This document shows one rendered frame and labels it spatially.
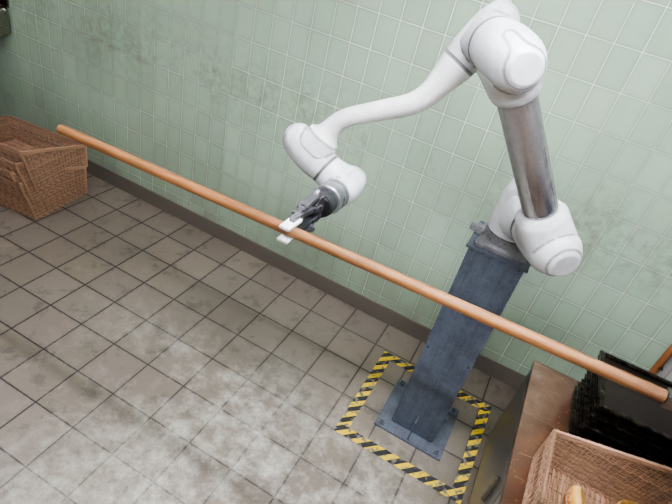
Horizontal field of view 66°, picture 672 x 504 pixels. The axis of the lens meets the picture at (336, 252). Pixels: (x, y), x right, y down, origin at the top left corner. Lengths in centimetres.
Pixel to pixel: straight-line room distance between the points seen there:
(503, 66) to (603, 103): 104
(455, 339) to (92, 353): 158
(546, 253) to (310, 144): 75
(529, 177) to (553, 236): 20
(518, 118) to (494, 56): 19
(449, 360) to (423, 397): 25
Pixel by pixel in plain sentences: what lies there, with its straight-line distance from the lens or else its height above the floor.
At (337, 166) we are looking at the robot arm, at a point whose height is 123.
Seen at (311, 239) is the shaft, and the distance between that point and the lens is 128.
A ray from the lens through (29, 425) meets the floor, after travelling 238.
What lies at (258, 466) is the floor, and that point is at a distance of 222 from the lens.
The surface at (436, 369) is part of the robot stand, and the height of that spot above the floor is 41.
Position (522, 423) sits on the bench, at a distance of 193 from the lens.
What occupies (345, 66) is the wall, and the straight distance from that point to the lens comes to 248.
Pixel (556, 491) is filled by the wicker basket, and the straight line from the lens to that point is 182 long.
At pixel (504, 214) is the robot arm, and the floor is 115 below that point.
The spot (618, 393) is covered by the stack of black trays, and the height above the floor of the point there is 80.
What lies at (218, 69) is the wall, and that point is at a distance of 287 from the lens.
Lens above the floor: 189
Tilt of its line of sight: 34 degrees down
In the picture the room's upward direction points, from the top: 15 degrees clockwise
